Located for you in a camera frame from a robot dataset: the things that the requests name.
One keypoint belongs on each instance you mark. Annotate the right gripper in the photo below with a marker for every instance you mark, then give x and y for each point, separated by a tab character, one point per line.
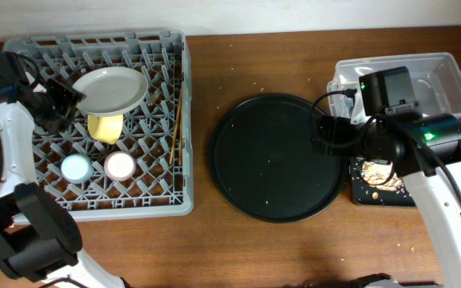
341	126

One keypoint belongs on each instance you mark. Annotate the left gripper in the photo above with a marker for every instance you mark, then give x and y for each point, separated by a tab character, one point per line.
72	97

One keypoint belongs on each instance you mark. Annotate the yellow bowl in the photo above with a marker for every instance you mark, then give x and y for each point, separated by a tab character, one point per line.
105	129

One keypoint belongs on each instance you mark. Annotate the grey round plate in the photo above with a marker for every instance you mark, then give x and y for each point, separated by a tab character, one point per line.
111	91

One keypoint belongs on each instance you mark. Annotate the rice and peanut shell scraps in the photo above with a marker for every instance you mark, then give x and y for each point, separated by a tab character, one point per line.
381	177

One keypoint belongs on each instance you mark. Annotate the blue plastic cup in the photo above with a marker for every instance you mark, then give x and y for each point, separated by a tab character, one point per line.
77	168

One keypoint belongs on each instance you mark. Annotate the pink plastic cup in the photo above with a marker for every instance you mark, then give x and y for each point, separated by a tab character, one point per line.
119	166

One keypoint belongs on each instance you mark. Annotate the wooden chopstick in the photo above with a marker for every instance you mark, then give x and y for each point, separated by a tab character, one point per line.
180	151
176	126

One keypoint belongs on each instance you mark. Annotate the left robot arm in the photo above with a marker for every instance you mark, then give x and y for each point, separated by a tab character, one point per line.
39	240

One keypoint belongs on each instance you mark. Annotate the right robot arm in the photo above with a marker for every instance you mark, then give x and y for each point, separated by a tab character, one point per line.
424	151

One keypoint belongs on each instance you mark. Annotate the grey plastic dishwasher rack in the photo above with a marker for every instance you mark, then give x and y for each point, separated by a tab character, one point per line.
156	189

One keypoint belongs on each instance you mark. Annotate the clear plastic waste bin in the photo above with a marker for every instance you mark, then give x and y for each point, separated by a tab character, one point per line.
435	80

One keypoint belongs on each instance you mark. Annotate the black rectangular tray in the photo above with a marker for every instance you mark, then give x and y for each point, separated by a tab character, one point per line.
361	192

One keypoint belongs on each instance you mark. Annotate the round black serving tray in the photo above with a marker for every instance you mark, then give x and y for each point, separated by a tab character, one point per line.
261	160

